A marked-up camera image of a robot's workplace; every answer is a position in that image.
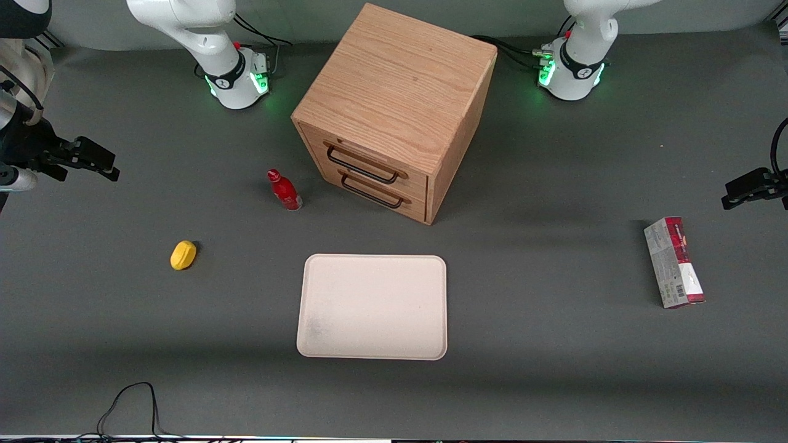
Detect grey and red carton box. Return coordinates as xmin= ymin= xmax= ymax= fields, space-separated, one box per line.
xmin=643 ymin=216 xmax=707 ymax=309

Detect wooden drawer cabinet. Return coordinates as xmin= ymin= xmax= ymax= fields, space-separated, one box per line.
xmin=291 ymin=2 xmax=499 ymax=226

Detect black left arm base cables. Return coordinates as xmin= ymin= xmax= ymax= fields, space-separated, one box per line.
xmin=471 ymin=15 xmax=577 ymax=70

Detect yellow lemon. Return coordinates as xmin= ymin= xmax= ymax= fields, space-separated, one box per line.
xmin=170 ymin=240 xmax=198 ymax=271

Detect black arm base cables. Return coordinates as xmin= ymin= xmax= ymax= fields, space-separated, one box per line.
xmin=471 ymin=15 xmax=577 ymax=70
xmin=233 ymin=12 xmax=294 ymax=78

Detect thin black table cable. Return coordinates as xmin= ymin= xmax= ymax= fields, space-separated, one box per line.
xmin=74 ymin=381 xmax=185 ymax=441

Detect black wire drawer handle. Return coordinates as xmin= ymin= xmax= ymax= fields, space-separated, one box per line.
xmin=339 ymin=171 xmax=412 ymax=209
xmin=324 ymin=143 xmax=409 ymax=185

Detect wooden drawer front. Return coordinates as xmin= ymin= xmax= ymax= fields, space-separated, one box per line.
xmin=300 ymin=123 xmax=430 ymax=198
xmin=320 ymin=167 xmax=429 ymax=223

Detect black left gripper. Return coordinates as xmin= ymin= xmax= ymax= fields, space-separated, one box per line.
xmin=722 ymin=167 xmax=788 ymax=211

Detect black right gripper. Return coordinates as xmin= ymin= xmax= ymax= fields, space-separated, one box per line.
xmin=0 ymin=117 xmax=121 ymax=183

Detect red coke bottle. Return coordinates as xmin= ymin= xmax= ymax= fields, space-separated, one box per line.
xmin=267 ymin=169 xmax=304 ymax=212

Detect black right arm base cables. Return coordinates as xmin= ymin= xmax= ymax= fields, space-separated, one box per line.
xmin=233 ymin=12 xmax=294 ymax=78

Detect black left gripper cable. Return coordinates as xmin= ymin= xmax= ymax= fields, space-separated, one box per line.
xmin=770 ymin=117 xmax=788 ymax=179

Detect beige rectangular tray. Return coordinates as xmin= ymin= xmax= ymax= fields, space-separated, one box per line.
xmin=296 ymin=253 xmax=448 ymax=361

